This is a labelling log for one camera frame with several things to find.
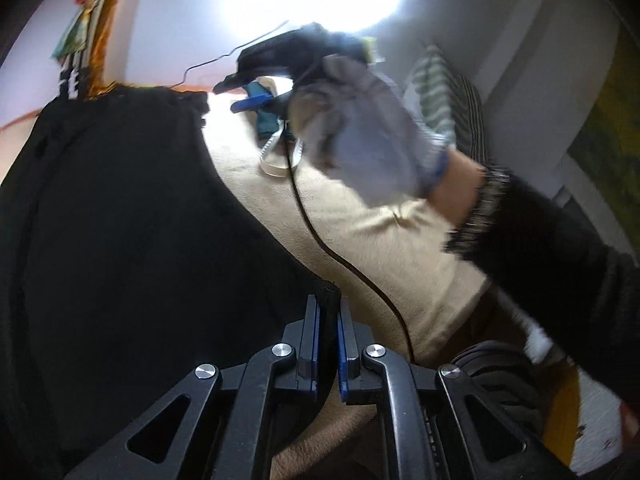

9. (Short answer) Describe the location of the thin ring light cable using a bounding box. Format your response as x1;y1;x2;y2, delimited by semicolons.
174;19;292;90

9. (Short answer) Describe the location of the beige blanket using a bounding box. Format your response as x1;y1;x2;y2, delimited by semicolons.
202;92;501;480

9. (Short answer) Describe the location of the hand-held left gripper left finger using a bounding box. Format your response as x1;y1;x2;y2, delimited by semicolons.
65;295;321;480

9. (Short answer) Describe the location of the folded tripod with colourful cloth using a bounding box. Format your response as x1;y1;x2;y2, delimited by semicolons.
51;0;122;98

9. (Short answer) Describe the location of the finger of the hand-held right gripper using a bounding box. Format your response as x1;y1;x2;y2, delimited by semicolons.
230;95;274;112

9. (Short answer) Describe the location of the yellow green cloth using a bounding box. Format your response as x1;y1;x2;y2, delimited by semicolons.
569;55;640;243

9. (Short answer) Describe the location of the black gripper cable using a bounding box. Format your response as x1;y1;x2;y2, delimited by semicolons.
286;85;415;363

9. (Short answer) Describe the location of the person's right hand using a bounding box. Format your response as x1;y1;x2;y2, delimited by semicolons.
289;54;452;209

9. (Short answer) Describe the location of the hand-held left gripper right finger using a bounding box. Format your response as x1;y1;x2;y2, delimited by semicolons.
337;305;578;480

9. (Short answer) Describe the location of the person's right forearm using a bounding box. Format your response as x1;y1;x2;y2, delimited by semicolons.
429;149;640;403

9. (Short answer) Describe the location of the black garment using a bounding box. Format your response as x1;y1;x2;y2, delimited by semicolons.
0;82;346;480

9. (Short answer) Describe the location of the folded silver tripod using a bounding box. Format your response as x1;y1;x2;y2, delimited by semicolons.
57;50;92;102

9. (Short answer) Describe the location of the green white patterned pillow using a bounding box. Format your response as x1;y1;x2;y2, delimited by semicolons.
404;44;457;147

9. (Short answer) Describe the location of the dark green folded cloth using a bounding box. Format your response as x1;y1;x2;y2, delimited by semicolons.
247;80;287;137

